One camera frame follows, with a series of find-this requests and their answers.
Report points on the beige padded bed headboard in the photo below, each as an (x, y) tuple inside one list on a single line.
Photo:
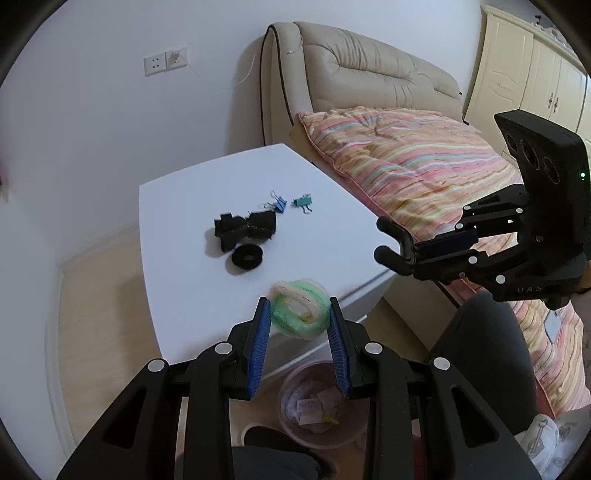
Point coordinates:
[(369, 64)]

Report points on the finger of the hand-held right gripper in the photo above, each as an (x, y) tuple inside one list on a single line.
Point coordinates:
[(461, 240), (461, 266)]

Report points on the white printed slipper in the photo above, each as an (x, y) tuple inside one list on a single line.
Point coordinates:
[(540, 438)]

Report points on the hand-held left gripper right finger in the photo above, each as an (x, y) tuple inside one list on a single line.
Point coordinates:
[(339, 355)]

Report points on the blue binder clip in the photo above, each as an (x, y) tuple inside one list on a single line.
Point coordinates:
[(280, 205)]

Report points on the black fabric bow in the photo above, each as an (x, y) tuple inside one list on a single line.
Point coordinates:
[(249, 226)]

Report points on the green and pink scrunchie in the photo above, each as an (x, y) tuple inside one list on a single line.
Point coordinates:
[(295, 318)]

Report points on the grey rectangular device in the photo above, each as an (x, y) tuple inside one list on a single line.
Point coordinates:
[(552, 326)]

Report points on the pink trash bin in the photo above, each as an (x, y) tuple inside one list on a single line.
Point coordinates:
[(323, 443)]

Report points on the cream wardrobe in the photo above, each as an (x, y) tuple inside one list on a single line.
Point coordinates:
[(508, 69)]

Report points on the white table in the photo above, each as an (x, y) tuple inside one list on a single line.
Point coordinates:
[(194, 286)]

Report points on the green binder clip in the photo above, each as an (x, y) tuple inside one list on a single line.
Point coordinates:
[(302, 201)]

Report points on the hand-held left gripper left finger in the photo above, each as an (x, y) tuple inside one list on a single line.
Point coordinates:
[(258, 350)]

